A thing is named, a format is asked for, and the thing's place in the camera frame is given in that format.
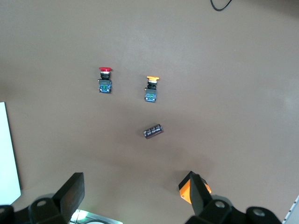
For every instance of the red push button switch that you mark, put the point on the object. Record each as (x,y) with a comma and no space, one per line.
(104,82)

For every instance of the black cylindrical capacitor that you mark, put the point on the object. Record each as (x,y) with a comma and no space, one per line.
(153,131)

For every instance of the yellow push button switch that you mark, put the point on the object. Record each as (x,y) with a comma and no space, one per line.
(151,91)

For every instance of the aluminium table edge rail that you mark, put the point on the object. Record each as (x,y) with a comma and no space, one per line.
(293,210)

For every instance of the orange box with hole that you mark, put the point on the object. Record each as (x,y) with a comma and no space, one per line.
(185,190)

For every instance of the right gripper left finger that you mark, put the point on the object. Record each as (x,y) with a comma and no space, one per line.
(70,196)

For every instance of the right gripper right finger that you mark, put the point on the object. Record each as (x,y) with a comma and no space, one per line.
(199,196)

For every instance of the white drawer cabinet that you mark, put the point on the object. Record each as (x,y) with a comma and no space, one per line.
(8,151)

